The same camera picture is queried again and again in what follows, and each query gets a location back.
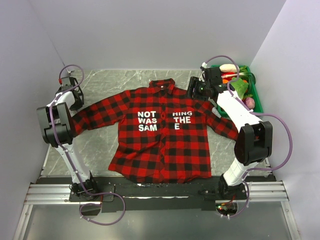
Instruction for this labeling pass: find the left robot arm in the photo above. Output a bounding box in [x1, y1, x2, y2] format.
[36, 76, 99, 201]

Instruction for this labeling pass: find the red black plaid shirt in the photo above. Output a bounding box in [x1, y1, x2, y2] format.
[72, 79, 238, 183]

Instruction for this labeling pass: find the white green onion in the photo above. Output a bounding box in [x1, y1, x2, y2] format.
[221, 72, 252, 79]

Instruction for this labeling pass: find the aluminium frame rail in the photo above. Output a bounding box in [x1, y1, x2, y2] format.
[24, 181, 289, 205]

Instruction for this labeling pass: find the white potato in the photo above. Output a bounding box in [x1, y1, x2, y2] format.
[219, 64, 239, 73]

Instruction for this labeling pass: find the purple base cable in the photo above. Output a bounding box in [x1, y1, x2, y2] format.
[79, 193, 126, 227]

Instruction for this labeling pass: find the purple onion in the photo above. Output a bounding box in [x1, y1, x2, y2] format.
[245, 97, 256, 110]

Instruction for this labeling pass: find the green white cabbage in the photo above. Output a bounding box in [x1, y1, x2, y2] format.
[230, 77, 249, 99]

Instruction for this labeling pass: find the small circuit board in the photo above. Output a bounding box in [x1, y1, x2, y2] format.
[216, 202, 238, 216]

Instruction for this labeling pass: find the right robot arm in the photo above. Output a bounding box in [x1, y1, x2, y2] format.
[187, 65, 273, 200]

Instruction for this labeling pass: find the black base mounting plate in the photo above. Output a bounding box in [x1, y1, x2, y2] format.
[69, 176, 247, 213]

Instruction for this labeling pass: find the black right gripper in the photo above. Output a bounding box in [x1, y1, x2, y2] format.
[183, 76, 210, 103]

